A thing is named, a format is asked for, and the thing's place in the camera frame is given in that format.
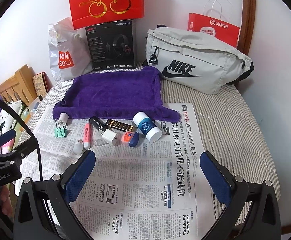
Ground black gold tube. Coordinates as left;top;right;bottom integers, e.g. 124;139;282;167
105;119;137;133

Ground black cable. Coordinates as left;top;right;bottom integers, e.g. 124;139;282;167
0;93;43;181

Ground pink flashlight pen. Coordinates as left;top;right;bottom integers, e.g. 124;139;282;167
83;123;92;149

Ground clear plastic box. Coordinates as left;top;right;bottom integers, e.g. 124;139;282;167
23;104;41;117

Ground red paper bag white handles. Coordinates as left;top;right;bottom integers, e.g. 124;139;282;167
187;0;241;48

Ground polka dot cloth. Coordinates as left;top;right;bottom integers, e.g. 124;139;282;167
0;99;28;135

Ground grey waist bag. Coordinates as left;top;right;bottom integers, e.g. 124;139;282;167
145;25;254;95

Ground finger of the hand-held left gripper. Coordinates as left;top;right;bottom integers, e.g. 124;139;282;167
0;138;38;165
0;129;17;153

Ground white USB light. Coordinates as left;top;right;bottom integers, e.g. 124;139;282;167
74;139;84;153

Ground blue white bottle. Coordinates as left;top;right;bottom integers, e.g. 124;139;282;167
133;112;161;142

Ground white plastic shopping bag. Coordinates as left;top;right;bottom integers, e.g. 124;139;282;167
48;17;93;82

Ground black stick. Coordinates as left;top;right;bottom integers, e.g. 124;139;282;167
89;117;108;133

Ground white charger plug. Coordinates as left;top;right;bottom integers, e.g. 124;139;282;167
101;129;118;146

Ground purple towel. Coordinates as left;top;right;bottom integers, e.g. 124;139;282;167
53;66;180;124

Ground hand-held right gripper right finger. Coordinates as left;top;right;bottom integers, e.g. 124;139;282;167
200;151;282;240

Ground black headset box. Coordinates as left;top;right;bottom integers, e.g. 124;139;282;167
85;19;137;70

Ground green binder clip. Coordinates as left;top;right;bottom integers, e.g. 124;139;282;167
54;119;68;138

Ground brown wooden headboard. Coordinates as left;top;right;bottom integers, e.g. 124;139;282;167
242;0;257;55

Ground illustrated notebook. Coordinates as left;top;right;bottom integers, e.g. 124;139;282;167
32;72;47;99

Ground light wooden rack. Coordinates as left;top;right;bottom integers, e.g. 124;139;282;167
0;64;37;107

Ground newspaper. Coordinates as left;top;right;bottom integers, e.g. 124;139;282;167
26;102;203;240

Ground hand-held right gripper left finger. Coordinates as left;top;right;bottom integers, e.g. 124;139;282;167
13;150;96;240

